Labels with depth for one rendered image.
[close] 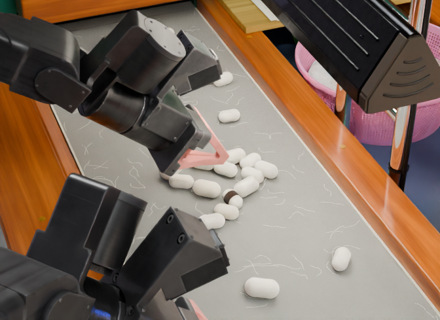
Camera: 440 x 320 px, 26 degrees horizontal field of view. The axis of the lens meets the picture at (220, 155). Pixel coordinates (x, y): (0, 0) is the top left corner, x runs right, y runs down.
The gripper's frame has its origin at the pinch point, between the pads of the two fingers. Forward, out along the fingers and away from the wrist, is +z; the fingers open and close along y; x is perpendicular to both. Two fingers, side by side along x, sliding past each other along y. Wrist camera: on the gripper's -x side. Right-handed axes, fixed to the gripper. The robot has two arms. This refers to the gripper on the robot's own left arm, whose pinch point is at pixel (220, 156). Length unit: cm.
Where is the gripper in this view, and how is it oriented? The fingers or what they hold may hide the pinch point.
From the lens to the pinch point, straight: 114.9
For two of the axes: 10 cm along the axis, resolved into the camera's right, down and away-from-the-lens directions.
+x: -6.1, 7.5, 2.6
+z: 7.1, 3.6, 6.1
